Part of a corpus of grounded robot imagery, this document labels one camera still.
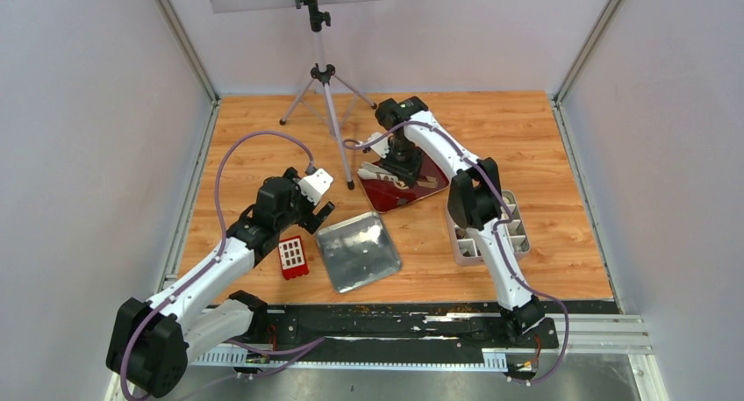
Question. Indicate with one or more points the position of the silver compartment tin box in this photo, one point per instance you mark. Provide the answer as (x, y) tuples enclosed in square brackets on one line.
[(465, 251)]

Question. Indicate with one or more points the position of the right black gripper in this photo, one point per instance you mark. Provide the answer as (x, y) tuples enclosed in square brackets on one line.
[(407, 172)]

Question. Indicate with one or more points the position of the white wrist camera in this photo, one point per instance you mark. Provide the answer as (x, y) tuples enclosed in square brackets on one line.
[(380, 147), (315, 185)]

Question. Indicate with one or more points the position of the red small box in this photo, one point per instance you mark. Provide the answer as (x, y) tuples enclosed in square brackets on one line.
[(293, 262)]

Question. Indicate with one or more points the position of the red lacquer tray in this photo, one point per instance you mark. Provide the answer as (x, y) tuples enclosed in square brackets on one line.
[(385, 197)]

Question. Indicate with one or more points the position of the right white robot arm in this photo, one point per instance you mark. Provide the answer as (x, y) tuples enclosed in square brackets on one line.
[(475, 201)]

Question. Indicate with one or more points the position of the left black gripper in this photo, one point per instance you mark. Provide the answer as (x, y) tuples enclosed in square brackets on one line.
[(310, 221)]

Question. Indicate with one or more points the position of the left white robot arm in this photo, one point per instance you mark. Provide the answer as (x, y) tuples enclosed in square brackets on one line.
[(154, 341)]

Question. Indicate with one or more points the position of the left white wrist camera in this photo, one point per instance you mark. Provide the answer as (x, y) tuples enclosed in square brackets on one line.
[(315, 185)]

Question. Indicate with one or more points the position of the grey tripod stand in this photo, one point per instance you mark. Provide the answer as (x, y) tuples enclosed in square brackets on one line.
[(323, 73)]

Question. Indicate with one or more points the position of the silver tin lid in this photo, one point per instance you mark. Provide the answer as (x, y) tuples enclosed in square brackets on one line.
[(357, 252)]

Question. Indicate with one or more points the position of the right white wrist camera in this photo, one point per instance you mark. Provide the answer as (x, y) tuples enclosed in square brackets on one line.
[(380, 147)]

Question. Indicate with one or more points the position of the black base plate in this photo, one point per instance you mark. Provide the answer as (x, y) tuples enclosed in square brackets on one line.
[(437, 333)]

